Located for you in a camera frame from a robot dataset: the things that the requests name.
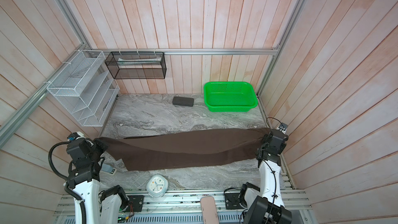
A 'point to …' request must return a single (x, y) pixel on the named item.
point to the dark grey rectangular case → (183, 101)
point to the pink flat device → (210, 213)
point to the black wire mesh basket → (137, 65)
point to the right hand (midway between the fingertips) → (278, 135)
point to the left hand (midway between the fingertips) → (102, 141)
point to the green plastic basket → (229, 96)
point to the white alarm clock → (157, 186)
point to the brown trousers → (145, 151)
